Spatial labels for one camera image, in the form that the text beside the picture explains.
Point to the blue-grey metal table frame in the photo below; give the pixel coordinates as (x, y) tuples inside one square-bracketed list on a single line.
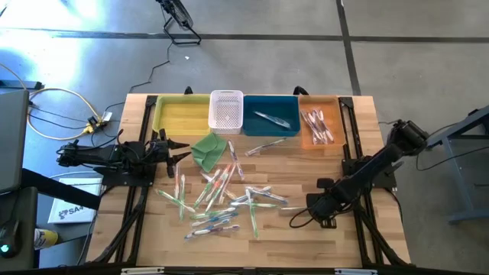
[(456, 179)]

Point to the yellow white wrapped toothbrush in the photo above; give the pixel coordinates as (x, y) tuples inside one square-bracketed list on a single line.
[(204, 176)]

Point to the orange plastic bin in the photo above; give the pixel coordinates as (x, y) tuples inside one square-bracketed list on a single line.
[(336, 114)]

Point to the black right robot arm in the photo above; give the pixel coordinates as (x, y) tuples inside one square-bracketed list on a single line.
[(374, 168)]

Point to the black computer mouse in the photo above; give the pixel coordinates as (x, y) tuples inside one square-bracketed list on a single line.
[(9, 238)]

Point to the orange white toothbrush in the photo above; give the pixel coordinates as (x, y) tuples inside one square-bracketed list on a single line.
[(217, 185), (177, 181)]

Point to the yellow can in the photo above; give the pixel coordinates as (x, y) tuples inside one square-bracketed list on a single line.
[(46, 238)]

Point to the white printed box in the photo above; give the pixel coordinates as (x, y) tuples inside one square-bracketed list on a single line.
[(74, 206)]

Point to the green white toothbrush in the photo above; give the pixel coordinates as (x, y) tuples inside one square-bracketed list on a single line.
[(182, 198), (214, 196), (253, 219), (292, 208), (261, 206), (206, 189), (173, 200), (212, 213)]

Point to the dark desk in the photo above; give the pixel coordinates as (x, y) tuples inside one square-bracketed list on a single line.
[(28, 206)]

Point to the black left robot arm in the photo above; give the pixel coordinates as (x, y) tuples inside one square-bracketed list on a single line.
[(95, 154)]

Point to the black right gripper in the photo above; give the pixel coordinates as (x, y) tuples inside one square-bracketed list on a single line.
[(328, 202)]

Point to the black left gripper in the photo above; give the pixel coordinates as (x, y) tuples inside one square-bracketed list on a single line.
[(160, 153)]

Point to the black flat bar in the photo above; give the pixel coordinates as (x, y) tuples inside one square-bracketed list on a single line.
[(21, 84)]

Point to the yellow plastic bin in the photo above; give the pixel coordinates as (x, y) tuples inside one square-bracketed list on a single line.
[(183, 116)]

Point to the black floor fan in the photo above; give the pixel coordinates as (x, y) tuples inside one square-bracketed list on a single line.
[(179, 17)]

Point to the green packaged toothbrush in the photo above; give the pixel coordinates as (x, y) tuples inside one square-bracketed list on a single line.
[(228, 182)]

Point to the blue plastic bin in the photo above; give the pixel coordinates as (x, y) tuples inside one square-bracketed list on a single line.
[(282, 105)]

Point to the white rail bracket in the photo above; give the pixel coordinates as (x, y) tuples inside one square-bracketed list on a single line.
[(355, 272), (142, 271)]

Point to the black yellow power plug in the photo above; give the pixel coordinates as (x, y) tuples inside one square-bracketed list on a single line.
[(93, 124)]

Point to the white perforated basket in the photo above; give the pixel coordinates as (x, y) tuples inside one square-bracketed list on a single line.
[(225, 114)]

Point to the black table edge rail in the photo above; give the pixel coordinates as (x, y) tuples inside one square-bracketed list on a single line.
[(244, 270)]

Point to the purple white toothbrush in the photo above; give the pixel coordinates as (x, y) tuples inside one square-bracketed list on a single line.
[(317, 128), (309, 126), (221, 229), (325, 128), (235, 160), (265, 147)]

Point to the green cloth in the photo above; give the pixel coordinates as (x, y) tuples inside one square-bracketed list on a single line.
[(208, 151)]

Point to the black diagonal beam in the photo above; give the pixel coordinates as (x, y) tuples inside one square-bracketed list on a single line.
[(61, 191)]

